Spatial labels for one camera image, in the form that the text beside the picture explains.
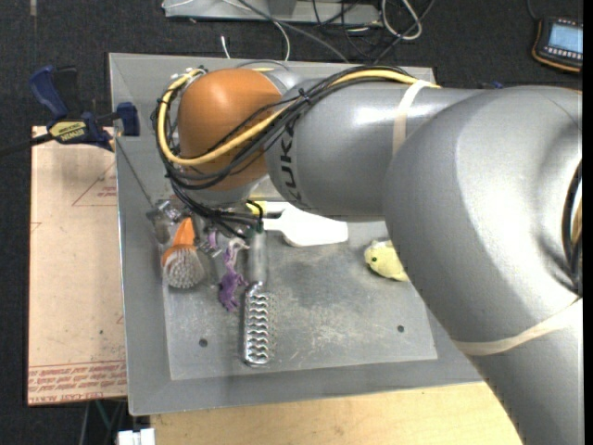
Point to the brown cardboard board red print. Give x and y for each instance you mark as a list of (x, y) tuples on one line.
[(74, 267)]

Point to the grey metal bin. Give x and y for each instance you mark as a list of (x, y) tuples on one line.
[(324, 304)]

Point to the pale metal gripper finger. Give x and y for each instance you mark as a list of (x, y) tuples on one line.
[(212, 267), (162, 223)]

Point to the white plastic bottle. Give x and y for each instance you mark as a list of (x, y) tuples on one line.
[(310, 230)]

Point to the purple toy animal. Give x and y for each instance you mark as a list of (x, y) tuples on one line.
[(230, 281)]

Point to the yellow toy animal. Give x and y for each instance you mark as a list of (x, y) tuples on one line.
[(384, 262)]

